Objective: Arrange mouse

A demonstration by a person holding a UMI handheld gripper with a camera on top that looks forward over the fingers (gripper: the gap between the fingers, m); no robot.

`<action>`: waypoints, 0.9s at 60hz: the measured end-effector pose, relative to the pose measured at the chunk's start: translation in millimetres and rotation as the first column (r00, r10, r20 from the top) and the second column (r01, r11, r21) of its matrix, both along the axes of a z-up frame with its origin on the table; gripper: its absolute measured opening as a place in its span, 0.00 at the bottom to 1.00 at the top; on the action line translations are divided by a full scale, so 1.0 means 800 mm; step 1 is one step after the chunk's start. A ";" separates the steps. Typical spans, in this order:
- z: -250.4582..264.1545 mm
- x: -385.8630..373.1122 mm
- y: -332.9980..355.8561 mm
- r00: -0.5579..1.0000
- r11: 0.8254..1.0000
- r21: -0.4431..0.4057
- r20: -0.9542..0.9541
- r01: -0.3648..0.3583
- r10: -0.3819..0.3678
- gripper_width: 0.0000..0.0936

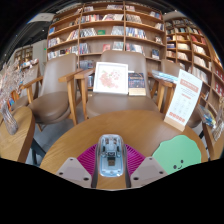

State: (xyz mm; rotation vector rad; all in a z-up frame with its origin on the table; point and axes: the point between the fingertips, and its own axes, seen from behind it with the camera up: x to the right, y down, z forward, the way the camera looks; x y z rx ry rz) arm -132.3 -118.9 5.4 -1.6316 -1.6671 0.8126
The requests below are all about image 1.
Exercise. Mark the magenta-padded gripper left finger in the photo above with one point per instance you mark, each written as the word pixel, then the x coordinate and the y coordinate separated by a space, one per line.
pixel 75 171

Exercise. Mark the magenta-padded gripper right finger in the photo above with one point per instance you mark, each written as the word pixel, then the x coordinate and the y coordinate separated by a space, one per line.
pixel 146 170

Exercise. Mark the transparent computer mouse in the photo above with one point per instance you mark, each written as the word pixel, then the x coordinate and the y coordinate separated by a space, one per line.
pixel 111 156

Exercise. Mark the green cloud-shaped mouse pad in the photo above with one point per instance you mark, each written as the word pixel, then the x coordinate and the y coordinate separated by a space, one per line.
pixel 178 151

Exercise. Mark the round wooden side table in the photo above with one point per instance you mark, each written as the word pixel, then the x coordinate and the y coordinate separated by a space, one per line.
pixel 215 146
pixel 15 143

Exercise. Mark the white sign in wooden stand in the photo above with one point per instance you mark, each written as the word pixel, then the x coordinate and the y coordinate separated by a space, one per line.
pixel 183 100

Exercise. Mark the stack of colourful books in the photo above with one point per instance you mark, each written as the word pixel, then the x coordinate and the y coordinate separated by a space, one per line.
pixel 207 116

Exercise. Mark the glass vase with pink flowers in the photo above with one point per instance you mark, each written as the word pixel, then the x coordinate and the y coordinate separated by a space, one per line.
pixel 9 120

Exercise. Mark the dark book with yellow edge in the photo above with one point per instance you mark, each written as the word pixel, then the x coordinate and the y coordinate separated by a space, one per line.
pixel 137 83

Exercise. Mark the flat stack of pale books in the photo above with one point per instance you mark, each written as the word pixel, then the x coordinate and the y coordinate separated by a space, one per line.
pixel 165 76

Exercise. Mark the white framed flower picture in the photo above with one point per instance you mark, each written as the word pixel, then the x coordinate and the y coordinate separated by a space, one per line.
pixel 110 78

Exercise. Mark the small distant wooden bookshelf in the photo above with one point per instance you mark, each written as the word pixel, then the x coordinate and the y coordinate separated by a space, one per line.
pixel 25 55

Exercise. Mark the angled wooden bookshelf with books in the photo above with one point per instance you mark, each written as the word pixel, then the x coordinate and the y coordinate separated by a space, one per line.
pixel 196 50

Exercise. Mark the wide wooden bookshelf with books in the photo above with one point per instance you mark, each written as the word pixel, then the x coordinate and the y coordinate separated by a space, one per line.
pixel 100 33

